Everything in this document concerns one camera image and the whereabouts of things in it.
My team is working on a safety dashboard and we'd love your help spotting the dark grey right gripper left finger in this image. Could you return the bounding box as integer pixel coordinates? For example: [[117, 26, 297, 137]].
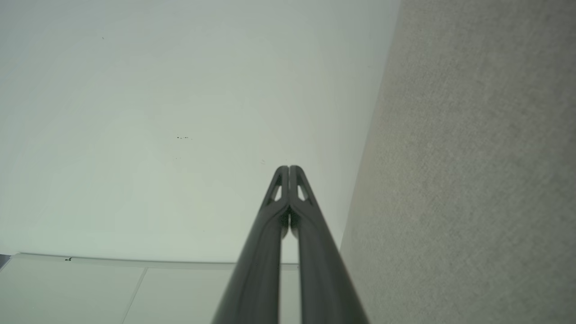
[[211, 166, 289, 324]]

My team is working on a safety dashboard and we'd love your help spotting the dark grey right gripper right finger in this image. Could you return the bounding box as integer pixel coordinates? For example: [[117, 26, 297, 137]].
[[290, 165, 370, 324]]

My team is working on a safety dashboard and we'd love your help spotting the white skirting board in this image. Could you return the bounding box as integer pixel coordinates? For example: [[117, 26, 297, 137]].
[[0, 253, 300, 271]]

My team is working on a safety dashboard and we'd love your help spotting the grey fabric sofa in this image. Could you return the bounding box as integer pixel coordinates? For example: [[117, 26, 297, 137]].
[[340, 0, 576, 324]]

